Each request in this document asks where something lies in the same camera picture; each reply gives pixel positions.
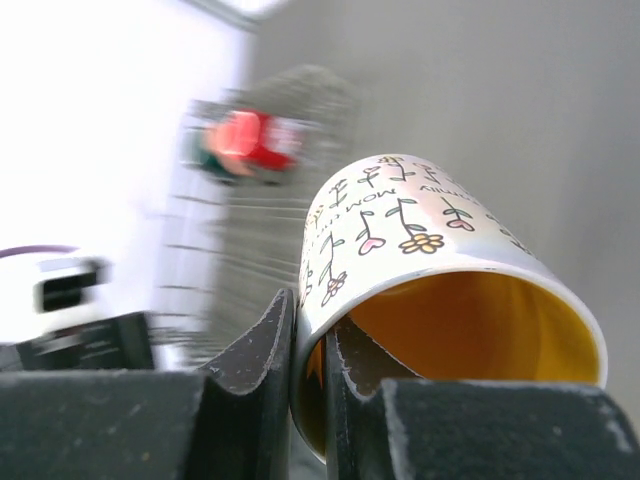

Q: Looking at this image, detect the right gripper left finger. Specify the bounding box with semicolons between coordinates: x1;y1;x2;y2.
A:
1;289;295;479

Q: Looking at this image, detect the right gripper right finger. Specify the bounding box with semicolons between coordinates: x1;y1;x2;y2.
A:
325;321;639;480

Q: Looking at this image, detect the white mug orange inside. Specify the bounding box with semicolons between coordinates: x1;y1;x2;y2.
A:
291;154;608;458

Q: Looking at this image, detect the dark green mug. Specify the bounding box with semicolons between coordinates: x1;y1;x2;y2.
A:
181;129;236;184

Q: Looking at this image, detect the red mug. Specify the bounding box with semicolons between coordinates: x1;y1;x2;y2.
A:
200;110;307;177

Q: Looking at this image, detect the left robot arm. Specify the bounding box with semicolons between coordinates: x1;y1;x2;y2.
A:
1;312;155;372

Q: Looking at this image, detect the grey wire dish rack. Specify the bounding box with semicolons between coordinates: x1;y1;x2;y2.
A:
150;65;356;365

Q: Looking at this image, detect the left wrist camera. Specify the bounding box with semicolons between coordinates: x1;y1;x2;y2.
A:
34;254;110;333

